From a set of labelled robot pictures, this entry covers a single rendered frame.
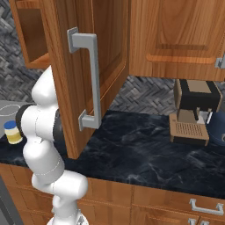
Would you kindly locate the mayonnaise jar with blue lid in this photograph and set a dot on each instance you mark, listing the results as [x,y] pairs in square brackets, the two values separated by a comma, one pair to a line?
[13,134]

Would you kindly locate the dark grey oven front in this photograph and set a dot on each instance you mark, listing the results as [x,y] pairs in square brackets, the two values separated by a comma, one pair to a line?
[7,205]

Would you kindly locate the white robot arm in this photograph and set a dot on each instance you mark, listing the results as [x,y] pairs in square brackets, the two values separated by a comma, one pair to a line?
[44,132]

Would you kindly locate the wooden base cabinet door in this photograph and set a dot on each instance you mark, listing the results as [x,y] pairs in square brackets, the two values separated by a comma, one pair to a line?
[158,218]

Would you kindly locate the open wooden cabinet door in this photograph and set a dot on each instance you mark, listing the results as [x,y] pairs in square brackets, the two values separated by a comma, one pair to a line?
[67,17]

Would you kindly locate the open wooden wall cabinet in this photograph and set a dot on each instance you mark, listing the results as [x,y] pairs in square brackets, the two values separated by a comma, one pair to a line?
[32,32]

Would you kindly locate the wooden drawer front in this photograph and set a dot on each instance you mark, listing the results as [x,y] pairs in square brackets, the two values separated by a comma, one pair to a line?
[108,193]
[164,199]

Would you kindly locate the closed wooden cabinet door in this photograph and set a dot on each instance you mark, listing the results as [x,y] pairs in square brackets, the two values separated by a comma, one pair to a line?
[175,29]

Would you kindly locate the dark blue round pot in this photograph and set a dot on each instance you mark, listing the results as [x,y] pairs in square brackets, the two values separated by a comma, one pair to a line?
[218,129]

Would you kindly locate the black and tan coffee machine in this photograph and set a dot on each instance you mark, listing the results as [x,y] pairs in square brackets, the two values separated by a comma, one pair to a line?
[199,96]

